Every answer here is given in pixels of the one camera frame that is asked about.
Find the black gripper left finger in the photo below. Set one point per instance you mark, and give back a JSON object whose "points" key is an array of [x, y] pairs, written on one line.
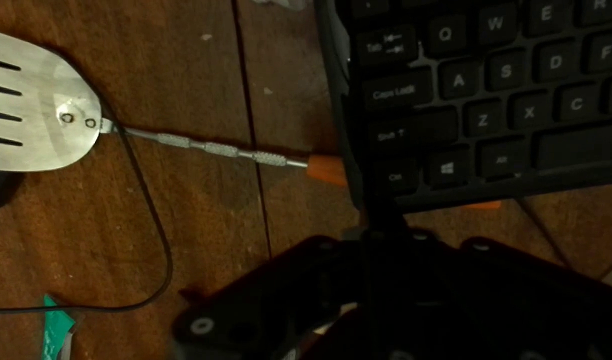
{"points": [[269, 311]]}

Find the black computer keyboard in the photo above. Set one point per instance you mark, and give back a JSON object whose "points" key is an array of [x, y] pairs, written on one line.
{"points": [[445, 102]]}

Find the metal slotted spatula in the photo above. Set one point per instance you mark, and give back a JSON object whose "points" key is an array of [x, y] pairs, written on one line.
{"points": [[50, 117]]}

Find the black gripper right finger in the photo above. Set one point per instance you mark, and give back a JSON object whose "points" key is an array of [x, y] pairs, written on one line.
{"points": [[484, 301]]}

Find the green packet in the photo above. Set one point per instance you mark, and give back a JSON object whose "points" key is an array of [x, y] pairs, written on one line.
{"points": [[58, 332]]}

